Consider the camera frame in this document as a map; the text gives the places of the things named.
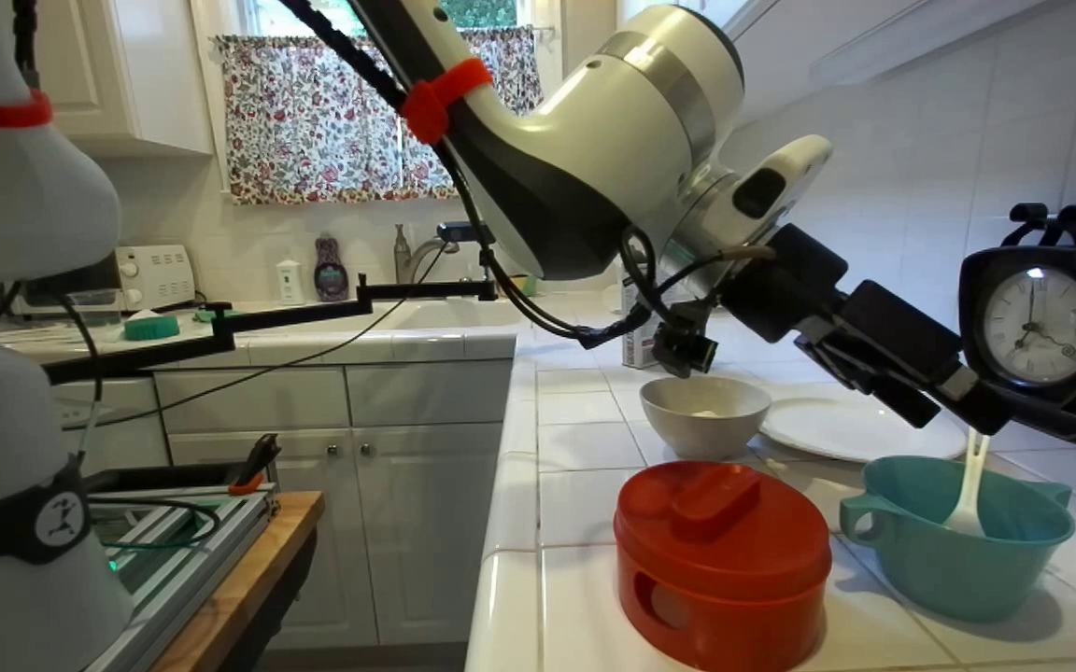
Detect white lower cabinet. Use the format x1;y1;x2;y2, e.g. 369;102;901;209
57;360;516;648

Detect wooden table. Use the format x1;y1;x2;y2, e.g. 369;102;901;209
151;484;329;672

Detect orange pot with lid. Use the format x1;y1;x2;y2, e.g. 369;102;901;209
608;459;838;672

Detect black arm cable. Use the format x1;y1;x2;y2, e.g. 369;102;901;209
280;0;776;353

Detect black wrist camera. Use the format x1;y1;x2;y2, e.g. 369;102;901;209
651;294;723;382

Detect red velcro strap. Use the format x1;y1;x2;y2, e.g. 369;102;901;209
402;57;499;147

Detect black stereo camera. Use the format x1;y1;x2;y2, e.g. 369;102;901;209
434;218;494;284

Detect red black pliers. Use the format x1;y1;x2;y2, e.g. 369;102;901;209
224;429;285;500

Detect teal bowl with handles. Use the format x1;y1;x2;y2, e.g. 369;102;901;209
838;450;1076;628

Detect black base cable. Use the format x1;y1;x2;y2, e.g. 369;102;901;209
57;291;108;470

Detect grey green framed panel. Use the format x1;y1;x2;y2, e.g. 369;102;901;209
88;459;280;672

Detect dark soap bottle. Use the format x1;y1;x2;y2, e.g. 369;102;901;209
312;231;352;301

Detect window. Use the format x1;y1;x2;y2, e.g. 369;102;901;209
236;0;524;36

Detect cream bowl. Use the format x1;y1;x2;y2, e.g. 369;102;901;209
637;372;774;462

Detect white upper cabinet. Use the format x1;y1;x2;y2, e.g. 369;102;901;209
723;0;1054;143
29;0;216;160

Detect white toaster oven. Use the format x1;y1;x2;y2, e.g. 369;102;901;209
13;239;199;319

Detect floral curtain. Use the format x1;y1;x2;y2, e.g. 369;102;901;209
214;30;550;209

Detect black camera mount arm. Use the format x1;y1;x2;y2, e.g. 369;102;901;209
47;271;500;384

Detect thin black camera cable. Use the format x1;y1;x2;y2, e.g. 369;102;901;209
77;239;458;442

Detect white plastic spoon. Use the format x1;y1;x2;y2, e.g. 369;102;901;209
943;427;1003;543

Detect metal faucet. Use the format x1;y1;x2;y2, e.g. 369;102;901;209
388;219;449;289

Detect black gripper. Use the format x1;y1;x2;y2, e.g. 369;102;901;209
717;219;1023;442

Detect white cabinet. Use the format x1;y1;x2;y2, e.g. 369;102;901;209
29;0;216;160
57;360;516;648
723;0;1054;143

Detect teal tape roll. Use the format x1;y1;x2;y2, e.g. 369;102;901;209
120;309;185;342

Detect black kitchen scale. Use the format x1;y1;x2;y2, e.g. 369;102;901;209
933;192;1076;448

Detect white plate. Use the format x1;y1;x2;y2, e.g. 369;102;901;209
760;396;972;465

